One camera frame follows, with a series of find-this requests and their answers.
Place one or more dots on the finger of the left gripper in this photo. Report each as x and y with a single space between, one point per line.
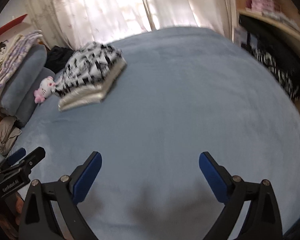
27 163
15 157

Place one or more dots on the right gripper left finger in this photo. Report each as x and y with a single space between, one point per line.
38 220

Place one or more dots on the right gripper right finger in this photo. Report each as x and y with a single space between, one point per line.
262 220

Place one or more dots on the black white graffiti print jacket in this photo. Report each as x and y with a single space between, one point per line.
92 64

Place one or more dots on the person's left hand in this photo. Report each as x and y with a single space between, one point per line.
10 215

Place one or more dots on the beige grey bedding pile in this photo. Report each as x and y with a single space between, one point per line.
8 134

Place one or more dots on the pink white kitty plush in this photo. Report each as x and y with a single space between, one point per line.
45 89

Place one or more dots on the folded cream puffer jacket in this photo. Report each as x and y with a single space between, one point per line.
88 94

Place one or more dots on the black garment by window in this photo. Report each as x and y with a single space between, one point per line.
57 58

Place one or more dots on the folded purple floral blanket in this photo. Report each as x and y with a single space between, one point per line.
19 49

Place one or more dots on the black white patterned hanging garment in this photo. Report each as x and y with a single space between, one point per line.
287 77

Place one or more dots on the white floral curtain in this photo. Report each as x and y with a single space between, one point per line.
73 23

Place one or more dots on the blue bed blanket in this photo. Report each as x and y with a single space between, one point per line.
184 91

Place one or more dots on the wooden desk shelf unit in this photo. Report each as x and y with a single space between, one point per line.
286 23

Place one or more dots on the pink storage boxes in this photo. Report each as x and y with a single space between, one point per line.
263 5

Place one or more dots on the red wall shelf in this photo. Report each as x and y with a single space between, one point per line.
12 24

